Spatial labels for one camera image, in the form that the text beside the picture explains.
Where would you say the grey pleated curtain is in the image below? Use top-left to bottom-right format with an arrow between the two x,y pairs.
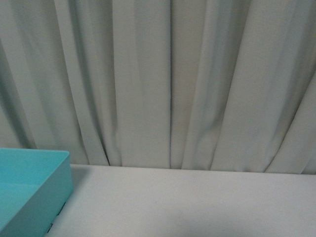
0,0 -> 316,174

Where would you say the turquoise plastic storage box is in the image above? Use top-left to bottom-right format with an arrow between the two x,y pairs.
0,148 -> 73,237

